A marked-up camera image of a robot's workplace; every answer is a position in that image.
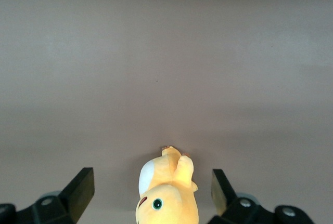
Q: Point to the yellow plush toy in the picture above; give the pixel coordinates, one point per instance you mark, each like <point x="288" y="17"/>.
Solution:
<point x="166" y="192"/>

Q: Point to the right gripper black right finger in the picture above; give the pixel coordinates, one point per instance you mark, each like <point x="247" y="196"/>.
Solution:
<point x="242" y="208"/>

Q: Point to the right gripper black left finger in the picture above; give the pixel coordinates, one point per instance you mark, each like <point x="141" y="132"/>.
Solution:
<point x="74" y="195"/>

